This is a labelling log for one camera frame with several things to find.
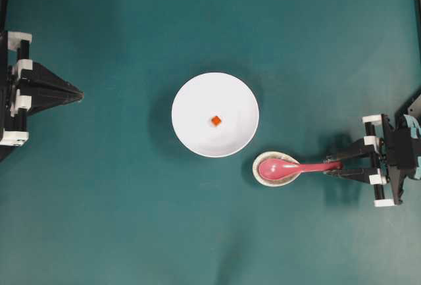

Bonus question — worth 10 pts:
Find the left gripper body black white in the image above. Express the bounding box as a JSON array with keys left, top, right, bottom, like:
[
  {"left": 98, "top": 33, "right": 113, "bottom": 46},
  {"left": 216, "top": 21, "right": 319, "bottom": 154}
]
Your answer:
[{"left": 1, "top": 30, "right": 32, "bottom": 160}]

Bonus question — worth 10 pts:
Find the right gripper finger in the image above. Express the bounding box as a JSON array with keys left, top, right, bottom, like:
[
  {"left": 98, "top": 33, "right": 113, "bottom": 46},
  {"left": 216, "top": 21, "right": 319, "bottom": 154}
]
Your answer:
[
  {"left": 325, "top": 136, "right": 378, "bottom": 163},
  {"left": 324, "top": 168, "right": 378, "bottom": 184}
]

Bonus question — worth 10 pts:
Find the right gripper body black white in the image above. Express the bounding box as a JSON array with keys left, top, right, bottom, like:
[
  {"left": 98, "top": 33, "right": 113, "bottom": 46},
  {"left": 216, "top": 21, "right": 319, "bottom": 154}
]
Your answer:
[{"left": 362, "top": 114, "right": 420, "bottom": 207}]

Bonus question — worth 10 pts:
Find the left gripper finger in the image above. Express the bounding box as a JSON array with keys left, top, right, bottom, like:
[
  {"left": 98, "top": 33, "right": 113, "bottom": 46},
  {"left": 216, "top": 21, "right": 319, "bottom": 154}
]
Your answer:
[
  {"left": 20, "top": 88, "right": 84, "bottom": 115},
  {"left": 21, "top": 62, "right": 83, "bottom": 95}
]

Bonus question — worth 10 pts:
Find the pink ceramic spoon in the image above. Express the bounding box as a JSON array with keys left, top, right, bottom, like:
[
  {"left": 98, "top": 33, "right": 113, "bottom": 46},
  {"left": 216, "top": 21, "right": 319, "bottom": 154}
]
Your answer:
[{"left": 258, "top": 158, "right": 343, "bottom": 181}]

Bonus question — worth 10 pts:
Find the small red block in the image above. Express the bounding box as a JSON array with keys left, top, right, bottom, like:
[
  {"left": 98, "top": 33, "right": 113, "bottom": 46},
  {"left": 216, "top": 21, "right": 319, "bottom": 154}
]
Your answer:
[{"left": 210, "top": 115, "right": 222, "bottom": 127}]

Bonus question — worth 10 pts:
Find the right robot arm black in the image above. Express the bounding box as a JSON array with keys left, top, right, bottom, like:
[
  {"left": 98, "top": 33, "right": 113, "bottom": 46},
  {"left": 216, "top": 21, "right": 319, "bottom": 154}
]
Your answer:
[{"left": 326, "top": 96, "right": 420, "bottom": 207}]

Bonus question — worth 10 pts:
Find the large white bowl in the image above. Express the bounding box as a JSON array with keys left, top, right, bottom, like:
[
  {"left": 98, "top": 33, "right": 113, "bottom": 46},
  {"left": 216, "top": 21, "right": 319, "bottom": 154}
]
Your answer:
[{"left": 171, "top": 72, "right": 259, "bottom": 158}]

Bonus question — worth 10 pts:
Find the small beige saucer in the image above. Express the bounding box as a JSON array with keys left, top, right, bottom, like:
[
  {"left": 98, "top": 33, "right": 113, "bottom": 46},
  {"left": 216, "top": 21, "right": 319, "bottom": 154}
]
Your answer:
[{"left": 252, "top": 151, "right": 299, "bottom": 187}]

